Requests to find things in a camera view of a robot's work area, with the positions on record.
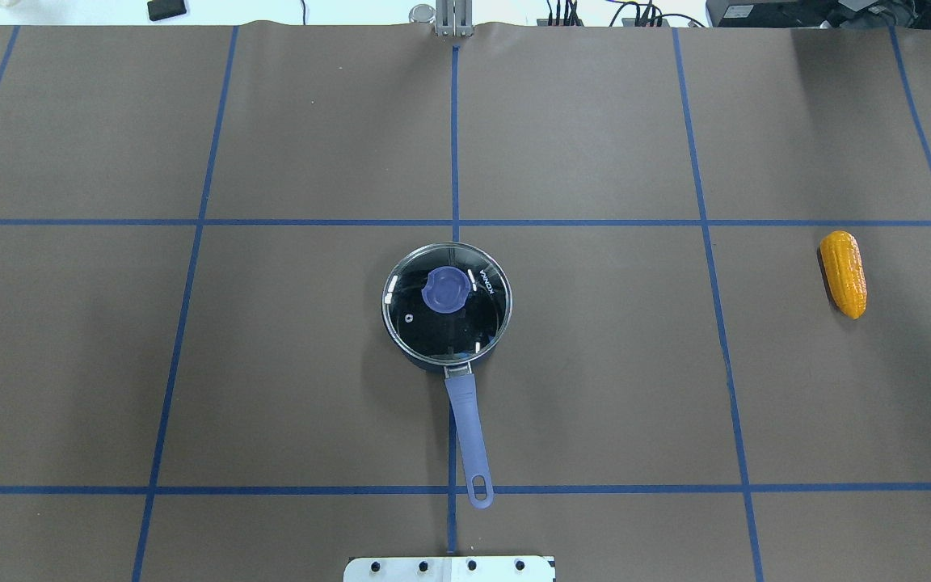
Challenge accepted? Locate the aluminium frame post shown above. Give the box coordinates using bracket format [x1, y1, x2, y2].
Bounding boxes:
[433, 0, 475, 38]

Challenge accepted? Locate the glass pot lid blue knob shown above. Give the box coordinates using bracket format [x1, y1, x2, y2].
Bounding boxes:
[381, 242, 515, 369]

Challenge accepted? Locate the small silver metal cylinder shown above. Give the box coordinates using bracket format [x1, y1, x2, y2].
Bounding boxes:
[409, 3, 436, 23]

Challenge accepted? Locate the blue saucepan with handle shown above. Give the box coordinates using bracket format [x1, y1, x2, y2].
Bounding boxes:
[381, 242, 513, 510]

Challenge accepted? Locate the yellow plastic corn cob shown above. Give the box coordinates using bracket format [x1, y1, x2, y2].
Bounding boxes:
[818, 230, 868, 320]

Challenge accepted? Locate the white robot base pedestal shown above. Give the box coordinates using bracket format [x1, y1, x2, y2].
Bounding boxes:
[343, 555, 557, 581]

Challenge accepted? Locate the small black box device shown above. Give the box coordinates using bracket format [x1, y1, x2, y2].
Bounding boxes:
[145, 0, 187, 23]

